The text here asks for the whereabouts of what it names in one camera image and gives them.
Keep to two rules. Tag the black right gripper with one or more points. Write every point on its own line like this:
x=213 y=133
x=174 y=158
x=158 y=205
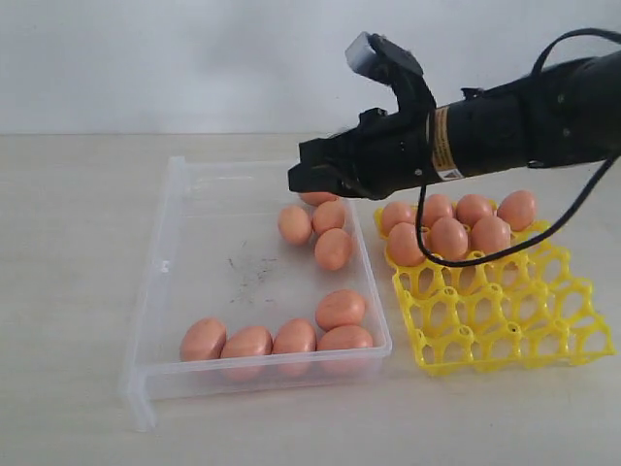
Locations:
x=569 y=114

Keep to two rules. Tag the clear plastic container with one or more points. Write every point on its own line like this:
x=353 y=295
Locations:
x=215 y=252

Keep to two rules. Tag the yellow plastic egg tray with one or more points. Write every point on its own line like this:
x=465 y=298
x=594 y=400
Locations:
x=528 y=309

